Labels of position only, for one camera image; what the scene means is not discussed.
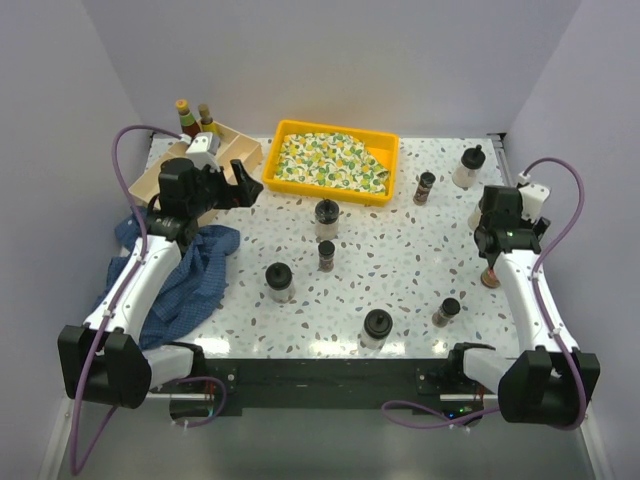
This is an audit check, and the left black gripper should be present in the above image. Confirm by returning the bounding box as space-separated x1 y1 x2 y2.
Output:
187 159 262 217

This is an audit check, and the red sauce bottle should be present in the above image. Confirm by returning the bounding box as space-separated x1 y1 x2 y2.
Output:
480 267 500 289

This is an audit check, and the clear shaker jar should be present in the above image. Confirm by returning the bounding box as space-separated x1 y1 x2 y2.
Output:
314 199 340 241
467 204 482 231
265 262 295 303
360 309 393 350
452 145 486 188

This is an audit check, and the yellow-label bottle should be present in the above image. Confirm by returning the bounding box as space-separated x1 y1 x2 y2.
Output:
198 103 219 135

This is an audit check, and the green-label sauce bottle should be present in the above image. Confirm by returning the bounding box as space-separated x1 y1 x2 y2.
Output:
175 99 201 138

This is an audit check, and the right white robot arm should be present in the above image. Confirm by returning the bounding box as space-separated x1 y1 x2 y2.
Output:
445 183 600 429

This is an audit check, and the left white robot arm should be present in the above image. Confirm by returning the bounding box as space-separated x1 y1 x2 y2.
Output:
57 157 263 409

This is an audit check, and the cream divided organizer tray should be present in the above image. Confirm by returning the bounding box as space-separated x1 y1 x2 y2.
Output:
129 124 263 206

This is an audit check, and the spice jar front-right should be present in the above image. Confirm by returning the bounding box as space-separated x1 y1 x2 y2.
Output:
432 297 461 327

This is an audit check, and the spice jar back-right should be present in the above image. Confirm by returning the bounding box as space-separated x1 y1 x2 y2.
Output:
413 171 436 205

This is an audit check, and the dark spice jar, black lid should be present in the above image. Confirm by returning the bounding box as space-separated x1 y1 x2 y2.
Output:
318 240 335 272

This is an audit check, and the lemon-print cloth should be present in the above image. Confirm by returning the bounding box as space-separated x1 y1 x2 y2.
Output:
274 132 390 195

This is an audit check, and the blue checkered cloth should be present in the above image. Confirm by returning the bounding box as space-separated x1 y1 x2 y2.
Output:
85 216 240 350

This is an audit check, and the yellow plastic bin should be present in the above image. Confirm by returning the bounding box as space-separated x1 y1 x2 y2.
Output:
263 120 399 206

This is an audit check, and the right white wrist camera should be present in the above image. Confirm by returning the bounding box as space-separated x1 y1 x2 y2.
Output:
516 171 551 224

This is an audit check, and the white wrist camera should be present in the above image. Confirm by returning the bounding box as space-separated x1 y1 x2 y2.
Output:
516 171 551 224
186 132 220 170

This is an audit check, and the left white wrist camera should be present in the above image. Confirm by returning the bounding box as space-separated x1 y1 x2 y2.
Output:
186 132 220 170

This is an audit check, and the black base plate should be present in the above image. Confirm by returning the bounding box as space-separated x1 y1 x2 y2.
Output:
152 354 496 420

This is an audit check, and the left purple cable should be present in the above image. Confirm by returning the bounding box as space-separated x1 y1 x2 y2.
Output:
68 124 229 476

